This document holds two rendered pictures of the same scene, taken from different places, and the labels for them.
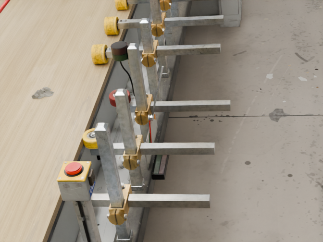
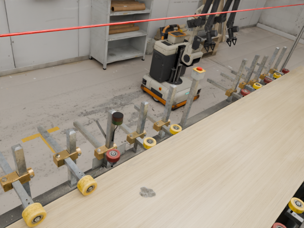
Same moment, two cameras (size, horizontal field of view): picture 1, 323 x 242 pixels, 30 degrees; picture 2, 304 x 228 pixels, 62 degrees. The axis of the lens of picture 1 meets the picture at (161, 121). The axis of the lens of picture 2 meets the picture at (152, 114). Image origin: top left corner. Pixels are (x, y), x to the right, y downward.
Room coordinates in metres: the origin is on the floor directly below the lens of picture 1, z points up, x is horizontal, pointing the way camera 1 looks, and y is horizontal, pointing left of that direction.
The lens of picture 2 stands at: (2.76, 0.76, 1.96)
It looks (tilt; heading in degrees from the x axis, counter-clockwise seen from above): 35 degrees down; 207
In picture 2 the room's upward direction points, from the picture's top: 12 degrees clockwise
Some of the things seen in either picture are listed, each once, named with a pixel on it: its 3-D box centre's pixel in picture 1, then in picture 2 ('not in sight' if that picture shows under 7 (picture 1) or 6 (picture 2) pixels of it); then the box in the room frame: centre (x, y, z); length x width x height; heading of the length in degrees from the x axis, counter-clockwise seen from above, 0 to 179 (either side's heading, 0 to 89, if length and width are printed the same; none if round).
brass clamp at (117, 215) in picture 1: (120, 204); (162, 124); (1.40, 0.16, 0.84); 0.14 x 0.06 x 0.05; 168
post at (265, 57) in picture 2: not in sight; (257, 75); (-0.09, 0.48, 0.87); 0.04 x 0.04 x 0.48; 78
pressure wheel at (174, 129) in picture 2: not in sight; (174, 133); (1.44, 0.29, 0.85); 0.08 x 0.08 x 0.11
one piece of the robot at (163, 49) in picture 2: not in sight; (173, 57); (-0.30, -0.67, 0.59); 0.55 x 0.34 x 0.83; 168
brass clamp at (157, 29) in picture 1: (158, 24); (17, 178); (2.38, -0.05, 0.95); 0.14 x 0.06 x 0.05; 168
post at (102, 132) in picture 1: (114, 188); (166, 113); (1.38, 0.17, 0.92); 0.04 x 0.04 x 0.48; 78
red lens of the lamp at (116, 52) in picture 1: (119, 48); (117, 116); (1.87, 0.11, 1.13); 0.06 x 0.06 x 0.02
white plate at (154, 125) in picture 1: (151, 138); (109, 155); (1.83, 0.05, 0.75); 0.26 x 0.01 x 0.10; 168
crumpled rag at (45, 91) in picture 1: (42, 91); (147, 191); (2.01, 0.44, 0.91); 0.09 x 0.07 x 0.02; 105
